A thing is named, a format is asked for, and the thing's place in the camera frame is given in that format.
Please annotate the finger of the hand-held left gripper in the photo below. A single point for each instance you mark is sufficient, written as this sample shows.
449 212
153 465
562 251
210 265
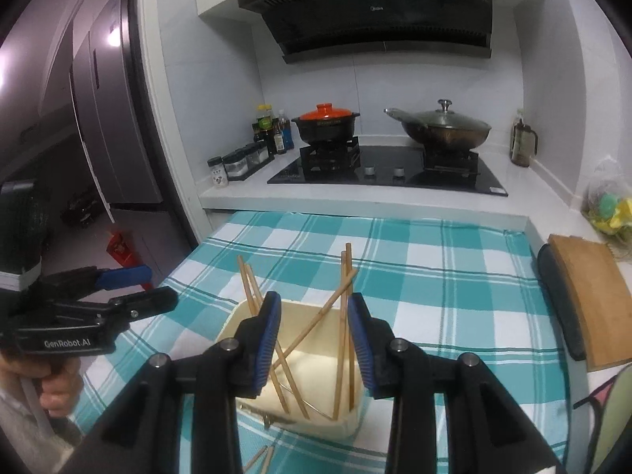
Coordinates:
123 276
148 301

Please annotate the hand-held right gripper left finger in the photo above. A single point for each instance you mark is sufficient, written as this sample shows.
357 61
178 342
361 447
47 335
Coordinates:
264 343

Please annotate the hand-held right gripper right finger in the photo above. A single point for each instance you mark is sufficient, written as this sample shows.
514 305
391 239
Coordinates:
360 343

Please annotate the wooden chopstick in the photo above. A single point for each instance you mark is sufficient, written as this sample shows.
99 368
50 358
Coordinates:
348 266
256 458
268 460
340 355
244 274
316 323
253 281

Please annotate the cream plastic utensil container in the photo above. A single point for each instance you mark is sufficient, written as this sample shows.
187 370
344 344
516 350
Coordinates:
311 370

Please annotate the person's left forearm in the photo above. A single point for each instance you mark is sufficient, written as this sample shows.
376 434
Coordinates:
24 437

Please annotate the person's left hand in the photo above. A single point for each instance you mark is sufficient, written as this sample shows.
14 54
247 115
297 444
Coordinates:
61 385

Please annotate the red cardboard box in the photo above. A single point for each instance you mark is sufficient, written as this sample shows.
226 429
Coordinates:
121 252

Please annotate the black floor object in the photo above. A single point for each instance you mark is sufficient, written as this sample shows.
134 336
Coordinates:
81 212

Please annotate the teal plaid tablecloth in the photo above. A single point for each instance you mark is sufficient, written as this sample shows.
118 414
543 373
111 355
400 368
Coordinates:
419 266

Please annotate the white label shaker jar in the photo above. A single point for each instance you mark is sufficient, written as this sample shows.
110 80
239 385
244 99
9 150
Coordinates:
217 174

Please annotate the white kitchen counter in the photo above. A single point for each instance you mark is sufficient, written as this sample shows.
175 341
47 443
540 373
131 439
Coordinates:
345 198

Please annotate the clear spice jar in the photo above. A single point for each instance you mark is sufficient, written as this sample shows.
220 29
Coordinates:
249 159
234 168
262 153

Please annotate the grey refrigerator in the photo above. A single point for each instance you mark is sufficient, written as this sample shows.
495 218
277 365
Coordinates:
113 108

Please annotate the black gas stove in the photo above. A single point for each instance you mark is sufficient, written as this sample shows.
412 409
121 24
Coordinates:
385 168

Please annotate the black rubber mat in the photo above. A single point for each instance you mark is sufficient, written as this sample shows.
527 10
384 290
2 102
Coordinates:
560 306

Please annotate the green label oil bottle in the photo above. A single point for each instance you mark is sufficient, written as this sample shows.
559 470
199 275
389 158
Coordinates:
263 128

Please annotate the black clay pot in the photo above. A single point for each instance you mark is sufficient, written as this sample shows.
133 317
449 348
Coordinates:
323 132

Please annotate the dark wok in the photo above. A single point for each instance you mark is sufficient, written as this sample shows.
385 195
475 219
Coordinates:
447 137

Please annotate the orange pot lid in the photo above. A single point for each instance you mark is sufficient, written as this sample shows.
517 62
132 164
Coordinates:
325 112

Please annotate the wooden cutting board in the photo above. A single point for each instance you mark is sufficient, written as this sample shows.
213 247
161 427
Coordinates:
597 306

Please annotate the glass wok lid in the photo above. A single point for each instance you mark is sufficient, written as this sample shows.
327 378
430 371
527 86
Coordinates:
444 117

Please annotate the dark water jug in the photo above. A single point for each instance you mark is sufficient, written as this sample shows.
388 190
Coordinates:
522 140

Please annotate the green cutting board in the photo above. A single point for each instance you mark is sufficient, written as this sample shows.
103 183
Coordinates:
617 434

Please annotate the plastic bag of sponges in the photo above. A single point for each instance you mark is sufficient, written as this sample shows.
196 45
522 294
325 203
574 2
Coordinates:
610 207

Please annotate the black range hood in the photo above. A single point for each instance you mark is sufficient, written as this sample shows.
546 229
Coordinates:
375 19

